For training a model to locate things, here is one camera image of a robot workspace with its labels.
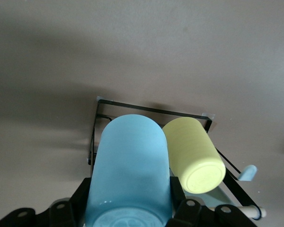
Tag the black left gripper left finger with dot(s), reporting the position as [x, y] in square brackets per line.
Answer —
[78, 203]

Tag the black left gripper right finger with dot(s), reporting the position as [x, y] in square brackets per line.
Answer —
[178, 203]

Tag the light blue cup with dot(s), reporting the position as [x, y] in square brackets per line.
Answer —
[130, 165]

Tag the yellow cup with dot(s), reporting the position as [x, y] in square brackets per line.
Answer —
[191, 153]

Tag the wooden dowel rod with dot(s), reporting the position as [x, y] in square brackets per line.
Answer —
[248, 211]

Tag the light blue peg cap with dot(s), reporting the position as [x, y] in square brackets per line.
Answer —
[248, 172]

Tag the clear tape piece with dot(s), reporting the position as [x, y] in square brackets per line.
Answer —
[208, 115]
[100, 97]

